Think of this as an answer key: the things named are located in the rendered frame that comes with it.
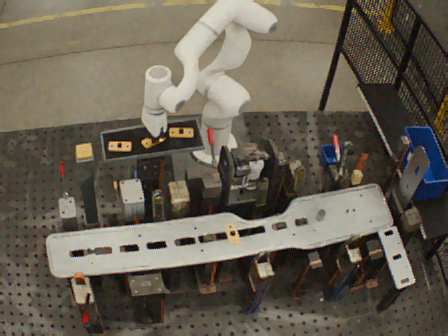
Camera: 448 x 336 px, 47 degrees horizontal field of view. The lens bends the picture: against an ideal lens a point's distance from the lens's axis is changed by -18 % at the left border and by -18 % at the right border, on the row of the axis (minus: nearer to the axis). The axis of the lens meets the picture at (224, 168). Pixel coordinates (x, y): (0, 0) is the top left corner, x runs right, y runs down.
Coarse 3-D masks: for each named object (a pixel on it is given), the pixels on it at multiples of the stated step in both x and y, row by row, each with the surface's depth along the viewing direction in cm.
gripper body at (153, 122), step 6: (144, 108) 207; (144, 114) 208; (150, 114) 203; (156, 114) 202; (162, 114) 203; (144, 120) 210; (150, 120) 206; (156, 120) 203; (162, 120) 204; (150, 126) 208; (156, 126) 205; (162, 126) 207; (156, 132) 207
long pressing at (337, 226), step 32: (352, 192) 235; (160, 224) 216; (192, 224) 218; (224, 224) 220; (256, 224) 221; (288, 224) 223; (320, 224) 224; (352, 224) 225; (384, 224) 227; (64, 256) 202; (96, 256) 204; (128, 256) 207; (160, 256) 208; (192, 256) 210; (224, 256) 212
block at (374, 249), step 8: (376, 240) 224; (368, 248) 222; (376, 248) 222; (368, 256) 221; (376, 256) 219; (360, 264) 229; (368, 264) 222; (376, 264) 224; (360, 272) 230; (368, 272) 231; (352, 280) 238; (360, 280) 235; (352, 288) 240; (360, 288) 241
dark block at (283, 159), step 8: (280, 152) 227; (280, 160) 225; (288, 160) 225; (280, 168) 226; (280, 176) 231; (280, 184) 235; (272, 192) 238; (272, 200) 243; (272, 208) 248; (264, 216) 251
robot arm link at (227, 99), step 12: (216, 84) 230; (228, 84) 230; (216, 96) 230; (228, 96) 228; (240, 96) 228; (204, 108) 246; (216, 108) 242; (228, 108) 230; (240, 108) 230; (204, 120) 247; (216, 120) 241; (228, 120) 244
